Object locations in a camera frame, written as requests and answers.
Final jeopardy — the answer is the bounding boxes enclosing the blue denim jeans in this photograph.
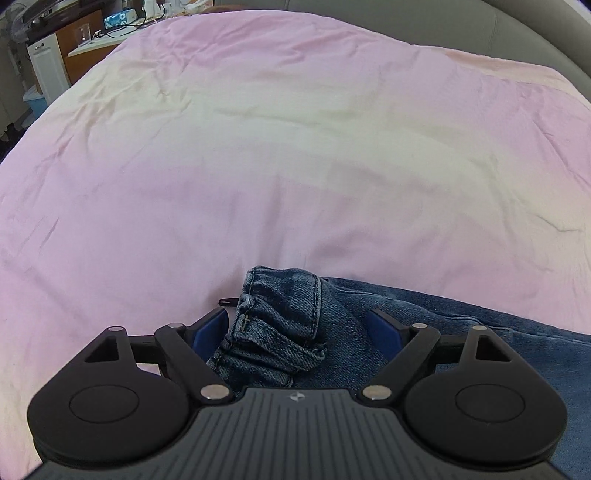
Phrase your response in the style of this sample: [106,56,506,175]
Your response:
[207,266,590,479]

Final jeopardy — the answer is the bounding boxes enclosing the white cabinet door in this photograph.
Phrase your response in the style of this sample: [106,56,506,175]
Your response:
[27,34,70,105]

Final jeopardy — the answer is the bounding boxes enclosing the pink floral bed duvet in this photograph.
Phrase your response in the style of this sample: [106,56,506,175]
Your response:
[1,10,590,479]

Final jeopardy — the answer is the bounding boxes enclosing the wooden bedside table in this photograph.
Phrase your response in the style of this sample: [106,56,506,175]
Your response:
[56,11,152,85]

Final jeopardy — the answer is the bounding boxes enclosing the standing electric fan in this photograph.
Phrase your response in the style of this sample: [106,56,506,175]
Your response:
[1,1,34,77]

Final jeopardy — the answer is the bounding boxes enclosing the light blue plastic bin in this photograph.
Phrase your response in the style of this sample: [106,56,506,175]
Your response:
[23,85,47,117]

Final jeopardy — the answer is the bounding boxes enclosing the grey upholstered headboard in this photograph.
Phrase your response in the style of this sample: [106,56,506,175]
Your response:
[257,0,591,93]

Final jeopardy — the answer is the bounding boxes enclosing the clear drinking glass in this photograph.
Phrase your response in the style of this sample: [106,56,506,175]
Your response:
[76,23,92,46]

